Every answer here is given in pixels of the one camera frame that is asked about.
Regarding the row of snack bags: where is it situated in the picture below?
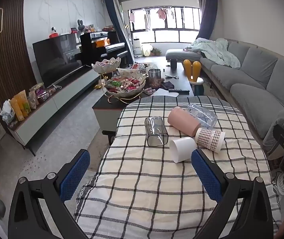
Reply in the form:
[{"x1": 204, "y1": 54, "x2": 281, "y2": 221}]
[{"x1": 9, "y1": 82, "x2": 57, "y2": 121}]

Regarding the clear glass jar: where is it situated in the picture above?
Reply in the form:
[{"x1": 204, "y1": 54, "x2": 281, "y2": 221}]
[{"x1": 148, "y1": 68, "x2": 162, "y2": 89}]

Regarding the white paper sheet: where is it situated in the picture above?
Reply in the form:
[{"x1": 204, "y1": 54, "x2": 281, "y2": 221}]
[{"x1": 154, "y1": 89, "x2": 180, "y2": 98}]

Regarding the grey transparent square cup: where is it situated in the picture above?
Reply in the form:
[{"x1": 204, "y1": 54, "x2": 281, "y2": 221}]
[{"x1": 144, "y1": 116, "x2": 169, "y2": 147}]

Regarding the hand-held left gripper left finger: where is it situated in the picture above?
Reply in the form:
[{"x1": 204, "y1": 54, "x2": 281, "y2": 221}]
[{"x1": 8, "y1": 149, "x2": 92, "y2": 239}]

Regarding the black upright piano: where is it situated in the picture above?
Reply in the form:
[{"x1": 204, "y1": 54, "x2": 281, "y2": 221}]
[{"x1": 74, "y1": 31, "x2": 129, "y2": 68}]

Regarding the grey television cabinet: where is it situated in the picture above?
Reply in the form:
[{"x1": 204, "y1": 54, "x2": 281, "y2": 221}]
[{"x1": 7, "y1": 66, "x2": 103, "y2": 156}]

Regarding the white hanging garment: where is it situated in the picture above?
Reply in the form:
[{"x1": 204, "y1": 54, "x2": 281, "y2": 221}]
[{"x1": 144, "y1": 14, "x2": 152, "y2": 32}]

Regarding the yellow rabbit ear stool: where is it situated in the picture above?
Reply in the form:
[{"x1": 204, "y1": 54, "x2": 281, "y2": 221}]
[{"x1": 183, "y1": 59, "x2": 204, "y2": 96}]

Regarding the white plastic bag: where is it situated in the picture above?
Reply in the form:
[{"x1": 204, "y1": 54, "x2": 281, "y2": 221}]
[{"x1": 0, "y1": 99, "x2": 16, "y2": 124}]

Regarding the black white plaid tablecloth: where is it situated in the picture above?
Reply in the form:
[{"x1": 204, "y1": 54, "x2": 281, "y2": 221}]
[{"x1": 73, "y1": 96, "x2": 282, "y2": 239}]

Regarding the grey sectional sofa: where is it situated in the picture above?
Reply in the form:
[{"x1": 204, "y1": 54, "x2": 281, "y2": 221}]
[{"x1": 165, "y1": 38, "x2": 284, "y2": 160}]

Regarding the dark coffee table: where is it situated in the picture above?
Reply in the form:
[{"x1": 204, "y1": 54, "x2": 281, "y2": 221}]
[{"x1": 92, "y1": 62, "x2": 195, "y2": 145}]

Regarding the white cup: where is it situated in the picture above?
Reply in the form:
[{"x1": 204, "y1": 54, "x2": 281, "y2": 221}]
[{"x1": 169, "y1": 137, "x2": 197, "y2": 164}]

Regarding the two-tier white candy bowl stand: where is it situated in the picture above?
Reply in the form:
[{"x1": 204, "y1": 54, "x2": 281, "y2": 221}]
[{"x1": 91, "y1": 57, "x2": 147, "y2": 104}]

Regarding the pink cup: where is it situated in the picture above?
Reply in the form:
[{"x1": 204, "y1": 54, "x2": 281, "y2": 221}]
[{"x1": 167, "y1": 106, "x2": 203, "y2": 137}]

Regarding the light green blanket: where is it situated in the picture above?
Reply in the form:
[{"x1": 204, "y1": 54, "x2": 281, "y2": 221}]
[{"x1": 184, "y1": 37, "x2": 241, "y2": 69}]

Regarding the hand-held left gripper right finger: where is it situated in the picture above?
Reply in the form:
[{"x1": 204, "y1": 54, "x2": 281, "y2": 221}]
[{"x1": 191, "y1": 148, "x2": 275, "y2": 239}]

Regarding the dark blue curtain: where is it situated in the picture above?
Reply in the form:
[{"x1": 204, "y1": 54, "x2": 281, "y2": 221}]
[
  {"x1": 196, "y1": 0, "x2": 219, "y2": 40},
  {"x1": 104, "y1": 0, "x2": 135, "y2": 67}
]

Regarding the clear printed glass cup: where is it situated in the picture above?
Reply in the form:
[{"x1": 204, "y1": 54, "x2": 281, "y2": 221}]
[{"x1": 186, "y1": 104, "x2": 218, "y2": 130}]

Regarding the flat screen television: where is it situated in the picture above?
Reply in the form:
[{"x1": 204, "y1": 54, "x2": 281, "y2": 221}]
[{"x1": 32, "y1": 33, "x2": 83, "y2": 88}]

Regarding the brown checked paper cup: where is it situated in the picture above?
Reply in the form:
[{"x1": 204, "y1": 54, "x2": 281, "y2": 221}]
[{"x1": 195, "y1": 127, "x2": 226, "y2": 153}]

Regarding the black framed window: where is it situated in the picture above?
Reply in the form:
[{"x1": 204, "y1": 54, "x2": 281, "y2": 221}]
[{"x1": 121, "y1": 4, "x2": 203, "y2": 44}]

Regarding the orange box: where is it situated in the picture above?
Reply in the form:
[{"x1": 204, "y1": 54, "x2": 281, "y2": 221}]
[{"x1": 95, "y1": 39, "x2": 111, "y2": 48}]

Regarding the white air purifier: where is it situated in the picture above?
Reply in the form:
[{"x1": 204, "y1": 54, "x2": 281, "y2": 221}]
[{"x1": 132, "y1": 38, "x2": 142, "y2": 57}]

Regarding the black cloth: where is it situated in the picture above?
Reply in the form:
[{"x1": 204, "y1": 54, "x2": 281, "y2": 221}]
[{"x1": 159, "y1": 81, "x2": 175, "y2": 90}]

